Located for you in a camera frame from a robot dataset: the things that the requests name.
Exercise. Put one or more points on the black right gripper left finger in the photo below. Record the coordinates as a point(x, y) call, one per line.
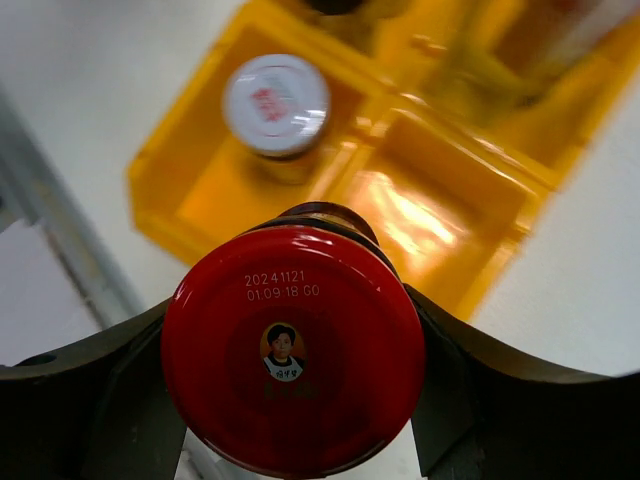
point(98, 408)

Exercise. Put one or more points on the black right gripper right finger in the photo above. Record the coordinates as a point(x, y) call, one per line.
point(490, 411)

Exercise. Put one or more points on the red lid sauce jar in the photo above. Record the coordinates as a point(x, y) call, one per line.
point(294, 350)

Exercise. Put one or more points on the brown jar white lid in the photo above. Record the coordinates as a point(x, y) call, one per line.
point(278, 106)

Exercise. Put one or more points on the glass oil bottle gold stopper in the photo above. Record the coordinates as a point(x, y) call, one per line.
point(504, 55)

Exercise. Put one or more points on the yellow four-compartment plastic bin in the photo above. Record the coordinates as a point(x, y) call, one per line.
point(450, 202)

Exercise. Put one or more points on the aluminium table frame rail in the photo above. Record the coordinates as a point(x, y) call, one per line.
point(31, 190)

